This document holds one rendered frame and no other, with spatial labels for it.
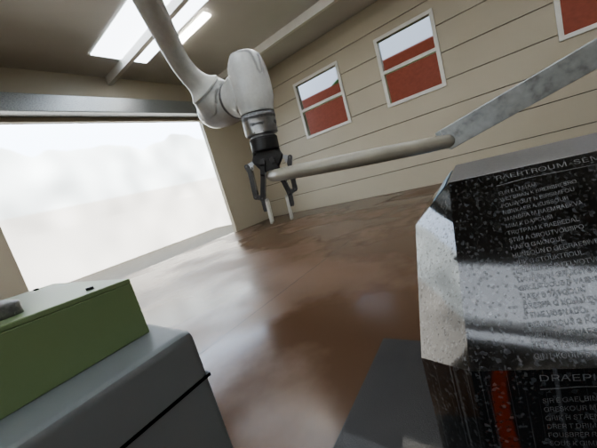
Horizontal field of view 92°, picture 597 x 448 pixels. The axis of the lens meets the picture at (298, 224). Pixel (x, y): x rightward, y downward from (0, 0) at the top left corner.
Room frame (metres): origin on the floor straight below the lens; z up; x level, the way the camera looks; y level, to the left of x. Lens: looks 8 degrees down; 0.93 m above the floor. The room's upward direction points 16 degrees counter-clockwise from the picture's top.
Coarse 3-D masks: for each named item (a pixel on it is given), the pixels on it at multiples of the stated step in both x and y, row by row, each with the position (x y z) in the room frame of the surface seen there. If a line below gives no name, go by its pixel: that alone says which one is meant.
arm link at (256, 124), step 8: (256, 112) 0.76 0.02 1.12; (264, 112) 0.76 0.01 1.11; (272, 112) 0.78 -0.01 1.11; (248, 120) 0.77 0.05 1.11; (256, 120) 0.76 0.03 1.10; (264, 120) 0.76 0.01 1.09; (272, 120) 0.78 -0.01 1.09; (248, 128) 0.77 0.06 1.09; (256, 128) 0.76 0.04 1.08; (264, 128) 0.76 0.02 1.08; (272, 128) 0.77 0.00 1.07; (248, 136) 0.78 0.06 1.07; (256, 136) 0.78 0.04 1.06
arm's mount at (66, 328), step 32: (64, 288) 0.43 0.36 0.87; (96, 288) 0.34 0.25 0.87; (128, 288) 0.34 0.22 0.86; (32, 320) 0.28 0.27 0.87; (64, 320) 0.29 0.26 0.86; (96, 320) 0.31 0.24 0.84; (128, 320) 0.33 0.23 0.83; (0, 352) 0.25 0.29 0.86; (32, 352) 0.27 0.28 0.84; (64, 352) 0.28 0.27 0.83; (96, 352) 0.30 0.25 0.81; (0, 384) 0.25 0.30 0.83; (32, 384) 0.26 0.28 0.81; (0, 416) 0.24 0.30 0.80
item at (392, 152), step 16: (400, 144) 0.57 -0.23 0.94; (416, 144) 0.57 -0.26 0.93; (432, 144) 0.59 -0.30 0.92; (448, 144) 0.62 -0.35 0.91; (320, 160) 0.60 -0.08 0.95; (336, 160) 0.58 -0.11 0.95; (352, 160) 0.57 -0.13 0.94; (368, 160) 0.57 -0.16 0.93; (384, 160) 0.57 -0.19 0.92; (272, 176) 0.72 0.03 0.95; (288, 176) 0.66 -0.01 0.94; (304, 176) 0.63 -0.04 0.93
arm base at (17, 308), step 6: (0, 300) 0.31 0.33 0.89; (6, 300) 0.31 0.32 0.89; (12, 300) 0.31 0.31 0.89; (18, 300) 0.31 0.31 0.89; (0, 306) 0.29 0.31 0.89; (6, 306) 0.30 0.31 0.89; (12, 306) 0.30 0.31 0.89; (18, 306) 0.30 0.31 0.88; (0, 312) 0.29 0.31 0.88; (6, 312) 0.29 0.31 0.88; (12, 312) 0.30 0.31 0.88; (18, 312) 0.30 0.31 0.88; (0, 318) 0.29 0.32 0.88; (6, 318) 0.29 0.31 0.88
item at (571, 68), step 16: (592, 48) 0.57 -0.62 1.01; (560, 64) 0.59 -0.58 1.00; (576, 64) 0.58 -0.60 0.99; (592, 64) 0.57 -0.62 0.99; (528, 80) 0.61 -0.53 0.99; (544, 80) 0.60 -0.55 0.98; (560, 80) 0.59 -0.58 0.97; (512, 96) 0.62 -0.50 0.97; (528, 96) 0.61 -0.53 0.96; (544, 96) 0.60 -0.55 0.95; (480, 112) 0.64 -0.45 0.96; (496, 112) 0.63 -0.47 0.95; (512, 112) 0.62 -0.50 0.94; (448, 128) 0.67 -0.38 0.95; (464, 128) 0.65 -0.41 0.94; (480, 128) 0.64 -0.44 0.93
